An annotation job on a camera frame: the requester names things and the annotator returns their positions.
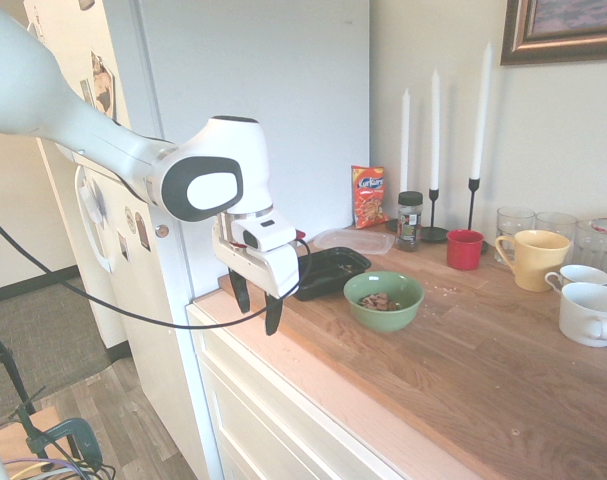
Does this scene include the spice jar with black cap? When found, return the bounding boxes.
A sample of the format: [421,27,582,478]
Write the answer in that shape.
[396,190,424,254]

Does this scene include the orange snack bag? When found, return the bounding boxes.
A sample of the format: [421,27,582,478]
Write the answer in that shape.
[351,165,390,230]

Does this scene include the yellow mug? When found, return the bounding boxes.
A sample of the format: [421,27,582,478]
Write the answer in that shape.
[493,229,572,293]

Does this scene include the ribbed clear drinking glass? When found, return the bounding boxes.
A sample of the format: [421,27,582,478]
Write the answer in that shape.
[575,220,607,276]

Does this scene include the brown cereal flakes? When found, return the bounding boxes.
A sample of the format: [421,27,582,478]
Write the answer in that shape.
[358,292,400,312]

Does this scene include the brown arched fridge magnet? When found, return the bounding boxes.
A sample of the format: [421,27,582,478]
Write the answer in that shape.
[134,211,151,249]

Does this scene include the framed picture dark wood frame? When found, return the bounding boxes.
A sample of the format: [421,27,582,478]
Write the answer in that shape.
[500,0,607,66]

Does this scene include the medium white taper candle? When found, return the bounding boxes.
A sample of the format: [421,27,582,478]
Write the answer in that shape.
[430,68,442,191]

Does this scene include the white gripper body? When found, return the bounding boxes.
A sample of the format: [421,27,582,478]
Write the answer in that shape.
[212,212,302,299]

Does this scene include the black stand pole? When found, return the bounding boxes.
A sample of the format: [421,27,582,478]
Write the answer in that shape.
[0,304,49,461]

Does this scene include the tall black candle holder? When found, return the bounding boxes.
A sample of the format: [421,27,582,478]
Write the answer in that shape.
[467,177,490,254]

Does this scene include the tall white taper candle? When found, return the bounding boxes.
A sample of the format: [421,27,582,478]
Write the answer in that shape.
[470,41,493,180]

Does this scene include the red mug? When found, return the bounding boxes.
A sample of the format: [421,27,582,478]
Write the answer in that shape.
[445,229,486,272]

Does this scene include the medium black candle holder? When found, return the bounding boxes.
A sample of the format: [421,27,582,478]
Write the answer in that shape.
[420,187,451,244]

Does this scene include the large white cup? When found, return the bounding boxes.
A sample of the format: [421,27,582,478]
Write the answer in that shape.
[557,282,607,348]

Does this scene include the green ceramic bowl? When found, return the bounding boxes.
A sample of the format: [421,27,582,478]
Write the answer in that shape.
[342,270,425,334]

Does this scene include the black plastic food container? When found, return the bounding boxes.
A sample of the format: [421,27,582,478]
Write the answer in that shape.
[291,245,373,303]

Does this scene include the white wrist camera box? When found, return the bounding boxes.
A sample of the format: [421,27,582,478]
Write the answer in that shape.
[230,213,308,253]

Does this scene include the light wooden robot mounting table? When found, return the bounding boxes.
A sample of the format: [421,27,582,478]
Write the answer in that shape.
[0,404,60,480]

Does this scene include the grey floor mat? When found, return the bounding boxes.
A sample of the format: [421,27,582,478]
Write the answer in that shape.
[0,277,113,402]

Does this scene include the green metal clamp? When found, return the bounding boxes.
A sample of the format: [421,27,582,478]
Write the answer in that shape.
[12,414,105,472]

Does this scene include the coloured wire bundle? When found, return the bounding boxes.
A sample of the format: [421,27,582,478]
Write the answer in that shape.
[2,453,117,480]

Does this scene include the white refrigerator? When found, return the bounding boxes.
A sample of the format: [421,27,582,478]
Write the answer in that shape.
[21,0,372,480]

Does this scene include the short white taper candle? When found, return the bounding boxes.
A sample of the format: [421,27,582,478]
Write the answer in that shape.
[400,88,411,194]

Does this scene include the clear plastic container lid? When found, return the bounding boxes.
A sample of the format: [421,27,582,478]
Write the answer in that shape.
[312,228,396,257]

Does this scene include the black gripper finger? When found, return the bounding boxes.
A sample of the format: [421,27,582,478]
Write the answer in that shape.
[228,268,252,316]
[263,292,285,337]

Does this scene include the large photo fridge magnet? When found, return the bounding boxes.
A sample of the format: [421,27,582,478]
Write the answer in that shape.
[89,49,116,121]

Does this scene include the white drawer cabinet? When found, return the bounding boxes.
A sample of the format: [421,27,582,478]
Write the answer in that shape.
[185,291,479,480]

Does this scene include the small white cup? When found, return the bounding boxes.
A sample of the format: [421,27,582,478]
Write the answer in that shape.
[544,264,607,292]

